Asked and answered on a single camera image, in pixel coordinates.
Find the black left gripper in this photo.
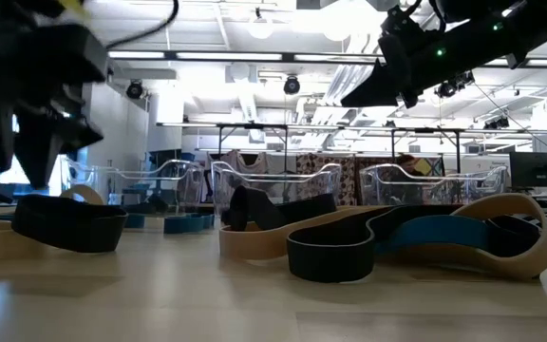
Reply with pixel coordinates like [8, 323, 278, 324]
[0, 0, 109, 191]

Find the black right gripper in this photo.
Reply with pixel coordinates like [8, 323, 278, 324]
[339, 21, 513, 110]

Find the large beige rubber band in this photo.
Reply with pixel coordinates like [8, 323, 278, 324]
[372, 192, 547, 282]
[217, 205, 401, 261]

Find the small wide black rubber band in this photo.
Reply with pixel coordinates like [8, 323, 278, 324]
[10, 193, 129, 255]
[486, 215, 544, 258]

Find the long black rubber band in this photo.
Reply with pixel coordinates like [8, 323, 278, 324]
[286, 203, 467, 285]

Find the black ceiling spotlight cluster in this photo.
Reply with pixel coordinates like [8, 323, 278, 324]
[436, 70, 476, 100]

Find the person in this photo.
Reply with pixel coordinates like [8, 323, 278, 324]
[393, 153, 427, 206]

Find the colourful diamond quilt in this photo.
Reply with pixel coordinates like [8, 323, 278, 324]
[415, 155, 445, 178]

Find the patterned brown quilt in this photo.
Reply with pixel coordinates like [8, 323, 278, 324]
[295, 152, 356, 206]

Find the clear plastic basket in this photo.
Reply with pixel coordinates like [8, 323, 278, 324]
[358, 162, 509, 207]
[210, 160, 343, 210]
[59, 158, 207, 215]

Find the round white pendant lamp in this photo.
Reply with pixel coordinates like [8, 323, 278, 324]
[247, 9, 275, 40]

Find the long ceiling light fixture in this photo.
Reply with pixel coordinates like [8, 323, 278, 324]
[106, 49, 547, 67]

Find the black computer monitor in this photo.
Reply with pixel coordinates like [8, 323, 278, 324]
[509, 151, 547, 189]

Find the black metal rack frame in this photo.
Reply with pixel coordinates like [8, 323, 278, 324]
[217, 123, 290, 173]
[390, 126, 462, 173]

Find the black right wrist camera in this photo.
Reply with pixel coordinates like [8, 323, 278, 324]
[381, 3, 439, 51]

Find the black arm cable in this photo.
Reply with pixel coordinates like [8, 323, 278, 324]
[105, 0, 180, 51]

